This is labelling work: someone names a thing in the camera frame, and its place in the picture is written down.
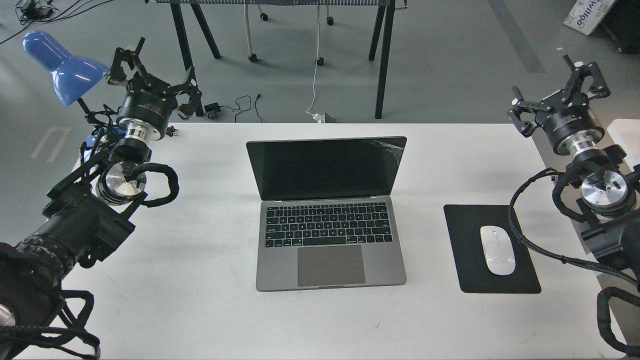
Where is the white computer mouse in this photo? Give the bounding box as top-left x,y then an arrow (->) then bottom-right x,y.
480,225 -> 516,276

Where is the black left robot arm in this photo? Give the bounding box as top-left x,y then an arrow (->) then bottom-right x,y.
0,31 -> 202,360

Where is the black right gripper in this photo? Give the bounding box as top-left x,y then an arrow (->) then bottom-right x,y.
507,54 -> 611,156

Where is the black mouse pad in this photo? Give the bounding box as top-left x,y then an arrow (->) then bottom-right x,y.
443,204 -> 541,294

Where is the blue desk lamp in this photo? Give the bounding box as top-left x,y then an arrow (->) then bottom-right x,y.
22,30 -> 110,116

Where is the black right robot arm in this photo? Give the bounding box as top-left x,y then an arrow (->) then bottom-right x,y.
507,55 -> 640,289

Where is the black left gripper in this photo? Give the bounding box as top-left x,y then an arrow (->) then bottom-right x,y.
107,37 -> 202,142

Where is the grey laptop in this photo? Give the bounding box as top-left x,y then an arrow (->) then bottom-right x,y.
246,136 -> 407,292

